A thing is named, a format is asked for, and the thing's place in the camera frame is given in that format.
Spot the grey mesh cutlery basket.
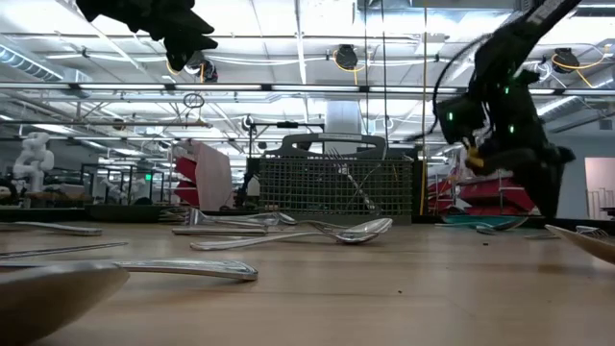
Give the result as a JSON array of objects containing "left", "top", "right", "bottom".
[{"left": 246, "top": 133, "right": 415, "bottom": 226}]

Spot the white robot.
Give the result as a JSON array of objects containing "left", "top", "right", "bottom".
[{"left": 12, "top": 131, "right": 56, "bottom": 194}]

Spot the yellow cable tag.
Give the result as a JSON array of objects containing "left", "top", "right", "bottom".
[{"left": 466, "top": 142, "right": 484, "bottom": 168}]

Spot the black frame workstation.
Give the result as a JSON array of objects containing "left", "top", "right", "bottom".
[{"left": 79, "top": 161, "right": 167, "bottom": 207}]

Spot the hanging cable loop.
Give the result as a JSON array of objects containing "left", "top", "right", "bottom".
[{"left": 182, "top": 91, "right": 206, "bottom": 110}]

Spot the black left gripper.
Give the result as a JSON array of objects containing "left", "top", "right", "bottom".
[{"left": 75, "top": 0, "right": 220, "bottom": 73}]

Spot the silver cutlery with broad handle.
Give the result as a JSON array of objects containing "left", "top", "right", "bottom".
[{"left": 0, "top": 258, "right": 259, "bottom": 283}]

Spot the grey ribbed air duct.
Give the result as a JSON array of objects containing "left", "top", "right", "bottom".
[{"left": 0, "top": 45, "right": 63, "bottom": 83}]

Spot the black hanging cable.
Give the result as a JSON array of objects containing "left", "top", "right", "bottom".
[
  {"left": 363, "top": 0, "right": 370, "bottom": 136},
  {"left": 381, "top": 0, "right": 388, "bottom": 145}
]

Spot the silver cutlery with curved handle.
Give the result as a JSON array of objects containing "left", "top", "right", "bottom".
[{"left": 0, "top": 220, "right": 104, "bottom": 237}]

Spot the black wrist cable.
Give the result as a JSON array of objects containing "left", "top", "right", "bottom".
[{"left": 406, "top": 33, "right": 486, "bottom": 143}]

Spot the white ventilation duct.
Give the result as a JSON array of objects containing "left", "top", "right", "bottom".
[{"left": 325, "top": 99, "right": 362, "bottom": 138}]

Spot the long ceiling light bar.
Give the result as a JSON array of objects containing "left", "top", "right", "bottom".
[{"left": 0, "top": 81, "right": 615, "bottom": 95}]

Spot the large red storage bin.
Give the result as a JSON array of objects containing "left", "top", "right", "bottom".
[{"left": 455, "top": 175, "right": 535, "bottom": 216}]

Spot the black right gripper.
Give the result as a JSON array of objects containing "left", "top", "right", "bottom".
[{"left": 502, "top": 103, "right": 577, "bottom": 217}]

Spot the red bin stack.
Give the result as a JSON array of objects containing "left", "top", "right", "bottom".
[{"left": 172, "top": 156, "right": 201, "bottom": 208}]

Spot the teal round plate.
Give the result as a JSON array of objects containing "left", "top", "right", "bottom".
[{"left": 440, "top": 213, "right": 529, "bottom": 231}]

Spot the thin silver cutlery piece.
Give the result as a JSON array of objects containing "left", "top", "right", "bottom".
[
  {"left": 0, "top": 240, "right": 130, "bottom": 260},
  {"left": 295, "top": 218, "right": 337, "bottom": 230}
]

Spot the pink board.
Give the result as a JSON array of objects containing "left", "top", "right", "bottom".
[{"left": 178, "top": 138, "right": 235, "bottom": 212}]

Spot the large silver spoon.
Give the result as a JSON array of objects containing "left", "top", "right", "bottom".
[{"left": 0, "top": 260, "right": 131, "bottom": 346}]

